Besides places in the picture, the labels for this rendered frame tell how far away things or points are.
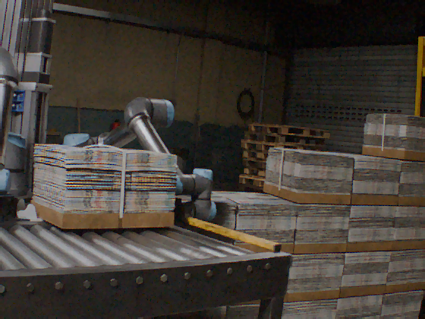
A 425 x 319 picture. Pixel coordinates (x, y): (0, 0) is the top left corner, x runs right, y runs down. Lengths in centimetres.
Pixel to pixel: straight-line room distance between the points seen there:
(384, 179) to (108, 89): 719
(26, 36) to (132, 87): 731
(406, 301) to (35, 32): 226
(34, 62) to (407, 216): 193
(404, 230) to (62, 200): 181
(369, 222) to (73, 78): 706
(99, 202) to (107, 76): 783
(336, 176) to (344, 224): 23
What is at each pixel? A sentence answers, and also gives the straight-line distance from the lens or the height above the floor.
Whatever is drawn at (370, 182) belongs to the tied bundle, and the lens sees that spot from 262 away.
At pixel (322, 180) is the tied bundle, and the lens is 247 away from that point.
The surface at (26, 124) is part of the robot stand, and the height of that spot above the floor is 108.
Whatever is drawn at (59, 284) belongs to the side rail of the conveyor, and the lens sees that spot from 113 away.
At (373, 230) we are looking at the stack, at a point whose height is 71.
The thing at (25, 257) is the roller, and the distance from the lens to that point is 127.
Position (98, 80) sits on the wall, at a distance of 928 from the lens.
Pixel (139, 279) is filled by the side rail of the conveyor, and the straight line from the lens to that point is 121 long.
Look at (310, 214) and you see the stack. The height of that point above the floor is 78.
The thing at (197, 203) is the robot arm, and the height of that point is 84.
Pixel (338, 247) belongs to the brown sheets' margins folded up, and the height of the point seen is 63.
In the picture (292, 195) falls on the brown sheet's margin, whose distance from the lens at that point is 246.
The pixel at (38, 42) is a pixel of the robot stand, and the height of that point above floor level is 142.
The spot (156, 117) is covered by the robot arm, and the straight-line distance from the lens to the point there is 219.
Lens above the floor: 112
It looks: 3 degrees down
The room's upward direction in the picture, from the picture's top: 5 degrees clockwise
